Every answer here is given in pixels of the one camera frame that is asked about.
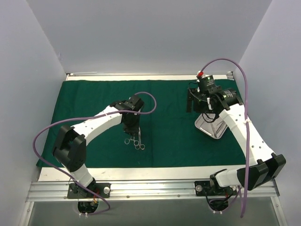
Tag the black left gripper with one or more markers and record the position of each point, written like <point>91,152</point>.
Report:
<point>131,128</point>

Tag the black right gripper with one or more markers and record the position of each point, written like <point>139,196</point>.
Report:
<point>190,100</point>

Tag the steel forceps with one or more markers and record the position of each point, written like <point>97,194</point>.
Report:
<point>131,139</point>

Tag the steel surgical scissors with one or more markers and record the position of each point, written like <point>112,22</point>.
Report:
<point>141,146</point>

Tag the steel instrument tray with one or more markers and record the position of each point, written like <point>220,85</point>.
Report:
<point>204,121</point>

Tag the green surgical cloth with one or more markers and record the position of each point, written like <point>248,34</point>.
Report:
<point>167,129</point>

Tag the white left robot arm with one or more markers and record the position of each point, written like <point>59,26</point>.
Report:
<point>70,148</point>

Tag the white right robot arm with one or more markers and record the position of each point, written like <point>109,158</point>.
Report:
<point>262,163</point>

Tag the steel tweezers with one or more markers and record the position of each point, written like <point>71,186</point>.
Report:
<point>218,130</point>

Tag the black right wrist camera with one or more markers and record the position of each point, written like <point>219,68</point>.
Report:
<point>206,83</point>

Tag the aluminium front rail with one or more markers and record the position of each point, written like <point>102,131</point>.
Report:
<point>57,191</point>

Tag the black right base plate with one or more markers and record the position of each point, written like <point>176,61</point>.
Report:
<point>205,187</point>

